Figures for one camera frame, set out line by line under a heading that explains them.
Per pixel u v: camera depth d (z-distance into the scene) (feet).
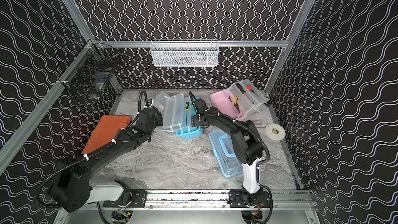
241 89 3.47
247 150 1.67
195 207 2.40
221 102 3.68
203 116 2.26
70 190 1.35
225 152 2.55
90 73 3.06
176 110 3.16
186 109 3.12
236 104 3.37
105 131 3.04
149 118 2.14
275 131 3.19
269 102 3.62
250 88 3.47
